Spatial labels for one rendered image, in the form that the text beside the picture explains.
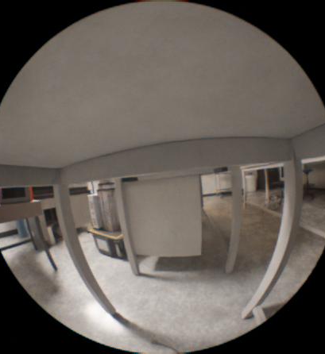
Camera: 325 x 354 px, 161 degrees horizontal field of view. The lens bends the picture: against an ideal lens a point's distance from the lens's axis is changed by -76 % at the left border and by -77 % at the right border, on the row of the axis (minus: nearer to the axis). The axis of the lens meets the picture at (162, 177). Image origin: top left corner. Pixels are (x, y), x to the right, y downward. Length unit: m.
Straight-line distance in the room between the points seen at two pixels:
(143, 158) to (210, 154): 0.14
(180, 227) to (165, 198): 0.23
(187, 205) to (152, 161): 0.58
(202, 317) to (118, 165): 0.87
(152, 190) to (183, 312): 0.86
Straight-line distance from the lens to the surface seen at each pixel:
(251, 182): 4.67
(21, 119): 0.16
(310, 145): 0.36
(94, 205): 1.38
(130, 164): 0.25
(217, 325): 0.84
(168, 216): 0.81
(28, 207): 1.15
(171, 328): 0.83
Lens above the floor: 0.79
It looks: 2 degrees up
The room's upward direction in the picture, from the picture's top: 6 degrees counter-clockwise
